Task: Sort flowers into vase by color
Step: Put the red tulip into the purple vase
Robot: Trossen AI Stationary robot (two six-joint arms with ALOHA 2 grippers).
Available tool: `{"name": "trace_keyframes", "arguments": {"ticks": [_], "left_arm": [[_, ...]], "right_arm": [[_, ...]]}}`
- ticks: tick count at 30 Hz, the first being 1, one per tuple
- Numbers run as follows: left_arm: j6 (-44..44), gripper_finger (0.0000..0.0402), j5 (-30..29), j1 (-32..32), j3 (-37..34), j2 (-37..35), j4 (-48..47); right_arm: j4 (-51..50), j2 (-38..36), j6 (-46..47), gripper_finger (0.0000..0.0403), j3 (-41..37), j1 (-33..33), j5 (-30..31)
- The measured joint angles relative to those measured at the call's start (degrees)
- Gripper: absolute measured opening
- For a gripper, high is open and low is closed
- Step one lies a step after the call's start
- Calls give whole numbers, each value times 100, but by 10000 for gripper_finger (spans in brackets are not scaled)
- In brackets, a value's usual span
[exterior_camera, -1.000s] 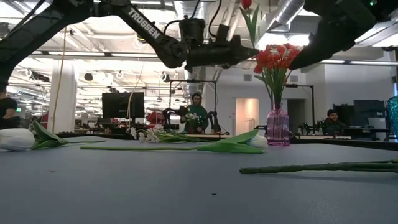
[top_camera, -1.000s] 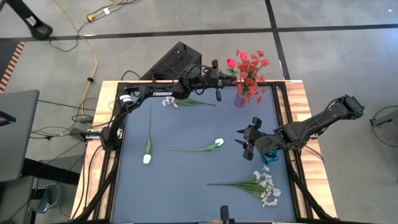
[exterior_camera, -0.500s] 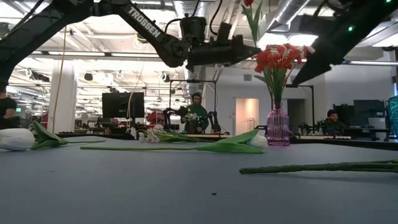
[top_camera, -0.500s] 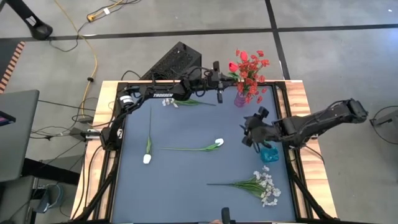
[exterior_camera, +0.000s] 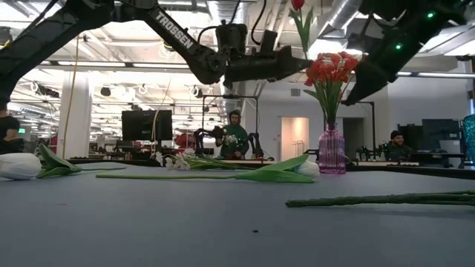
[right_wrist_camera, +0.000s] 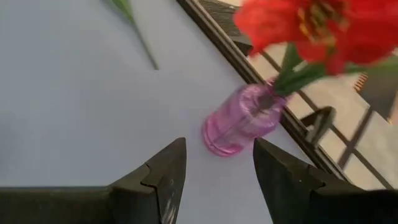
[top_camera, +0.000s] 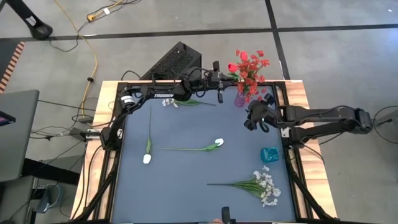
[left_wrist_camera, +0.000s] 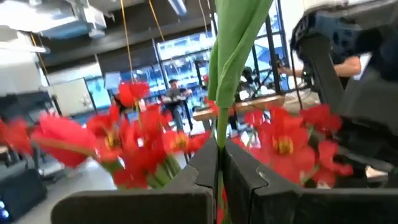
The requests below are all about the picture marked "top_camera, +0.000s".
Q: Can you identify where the small red blossom spray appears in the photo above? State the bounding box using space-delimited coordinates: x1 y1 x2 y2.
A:
238 79 268 104

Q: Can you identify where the large white blossom spray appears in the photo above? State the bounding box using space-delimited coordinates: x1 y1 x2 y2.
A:
206 164 282 208

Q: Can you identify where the black mat striped edge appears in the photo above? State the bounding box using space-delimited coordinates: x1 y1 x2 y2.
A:
0 40 25 94

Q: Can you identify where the purple glass vase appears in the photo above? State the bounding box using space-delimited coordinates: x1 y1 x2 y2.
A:
234 91 248 108

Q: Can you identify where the black computer tower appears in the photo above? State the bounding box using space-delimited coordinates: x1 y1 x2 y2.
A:
139 41 203 81

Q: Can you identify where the yellow cable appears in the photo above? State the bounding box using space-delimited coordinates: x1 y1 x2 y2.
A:
54 0 99 118

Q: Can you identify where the white tulip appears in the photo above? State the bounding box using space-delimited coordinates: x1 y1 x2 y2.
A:
142 105 153 165
160 138 224 152

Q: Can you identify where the grey side table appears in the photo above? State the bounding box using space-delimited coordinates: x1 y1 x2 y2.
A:
0 89 40 183

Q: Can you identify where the small white blossom spray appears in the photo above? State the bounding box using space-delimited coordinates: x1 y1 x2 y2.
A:
161 98 217 109

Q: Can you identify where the black handheld object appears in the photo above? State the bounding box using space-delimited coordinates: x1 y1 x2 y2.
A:
221 206 231 224

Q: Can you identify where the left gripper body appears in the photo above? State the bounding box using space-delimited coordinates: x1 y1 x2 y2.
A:
182 60 227 104

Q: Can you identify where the black stand leg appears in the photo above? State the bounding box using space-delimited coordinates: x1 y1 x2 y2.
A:
3 0 53 41

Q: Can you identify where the yellow extension cord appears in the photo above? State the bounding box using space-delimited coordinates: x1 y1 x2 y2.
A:
86 0 125 22

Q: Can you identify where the grey stand leg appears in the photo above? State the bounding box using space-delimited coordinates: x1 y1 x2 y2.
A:
373 108 398 128

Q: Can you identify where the blue-grey table mat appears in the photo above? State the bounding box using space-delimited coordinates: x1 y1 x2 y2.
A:
111 85 296 223

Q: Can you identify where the dark device blue screen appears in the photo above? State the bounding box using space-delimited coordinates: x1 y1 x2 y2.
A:
0 110 17 128

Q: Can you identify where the black aluminium table frame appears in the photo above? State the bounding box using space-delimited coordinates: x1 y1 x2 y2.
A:
73 79 336 224

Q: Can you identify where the large red blossom spray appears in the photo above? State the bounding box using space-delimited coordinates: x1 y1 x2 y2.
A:
234 49 271 83

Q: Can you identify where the grey seat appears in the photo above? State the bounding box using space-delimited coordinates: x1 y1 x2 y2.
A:
0 175 35 224

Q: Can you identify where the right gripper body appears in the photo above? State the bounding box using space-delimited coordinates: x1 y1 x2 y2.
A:
243 92 278 134

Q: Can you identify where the blue glass vase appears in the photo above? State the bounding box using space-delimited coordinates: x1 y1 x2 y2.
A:
260 146 280 164

